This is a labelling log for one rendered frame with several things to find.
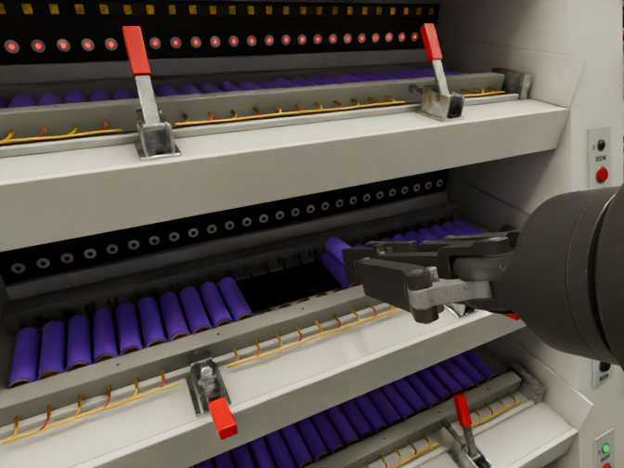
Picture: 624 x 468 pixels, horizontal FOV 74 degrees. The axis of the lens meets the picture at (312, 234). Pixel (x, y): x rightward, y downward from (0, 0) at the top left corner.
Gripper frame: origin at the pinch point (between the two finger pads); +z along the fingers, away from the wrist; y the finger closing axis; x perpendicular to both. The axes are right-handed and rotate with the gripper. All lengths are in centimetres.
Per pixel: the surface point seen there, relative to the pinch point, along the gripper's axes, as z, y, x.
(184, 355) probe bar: 6.4, -16.6, -4.3
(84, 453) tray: 3.7, -24.7, -8.2
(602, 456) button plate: 6.2, 31.2, -33.8
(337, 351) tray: 4.5, -3.6, -7.7
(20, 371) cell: 9.5, -28.7, -2.4
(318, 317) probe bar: 6.7, -3.8, -4.7
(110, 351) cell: 9.2, -22.2, -2.8
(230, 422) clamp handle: -3.2, -15.2, -6.9
